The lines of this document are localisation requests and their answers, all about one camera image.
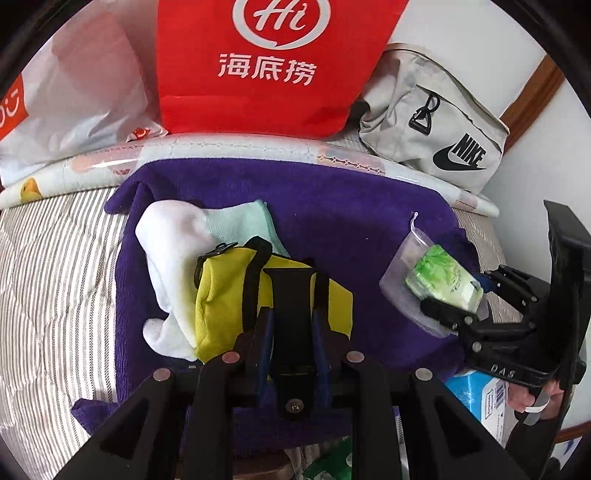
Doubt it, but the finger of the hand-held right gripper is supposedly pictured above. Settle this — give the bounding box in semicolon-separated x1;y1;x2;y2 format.
419;298;534;360
475;265;541;319

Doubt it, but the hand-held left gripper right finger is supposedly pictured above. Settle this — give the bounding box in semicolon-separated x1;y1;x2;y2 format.
309;309;509;480

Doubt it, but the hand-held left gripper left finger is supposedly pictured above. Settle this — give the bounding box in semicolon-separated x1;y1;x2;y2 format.
55;308;278;480

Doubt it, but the clear pouch with green packet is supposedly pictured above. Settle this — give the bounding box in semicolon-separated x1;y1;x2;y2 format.
379;211;489;340

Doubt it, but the yellow bag with black straps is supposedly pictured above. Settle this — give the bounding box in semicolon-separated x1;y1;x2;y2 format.
194;237;354;421

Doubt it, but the white glove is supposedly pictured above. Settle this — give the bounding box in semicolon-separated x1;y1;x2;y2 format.
135;199;218;361

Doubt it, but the person's right hand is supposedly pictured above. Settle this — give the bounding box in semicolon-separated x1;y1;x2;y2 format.
508;382;571;420

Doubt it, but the blue cardboard box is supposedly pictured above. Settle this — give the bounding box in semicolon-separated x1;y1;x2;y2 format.
445;373;513;446

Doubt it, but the green wipes packet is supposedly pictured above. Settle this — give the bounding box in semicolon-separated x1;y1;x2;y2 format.
305;438;354;480

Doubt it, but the purple towel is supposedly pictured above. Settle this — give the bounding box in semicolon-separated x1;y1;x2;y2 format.
71;159;481;462

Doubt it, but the grey waist bag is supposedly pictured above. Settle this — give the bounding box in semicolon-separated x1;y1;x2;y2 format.
358;42;506;192

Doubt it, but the red paper bag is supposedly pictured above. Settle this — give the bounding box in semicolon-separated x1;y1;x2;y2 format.
157;0;411;138

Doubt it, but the white plastic bag orange label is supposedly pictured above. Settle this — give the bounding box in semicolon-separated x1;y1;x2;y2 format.
0;9;169;183

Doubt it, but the wooden door frame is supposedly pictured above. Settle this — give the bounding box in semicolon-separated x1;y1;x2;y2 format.
501;58;566;139

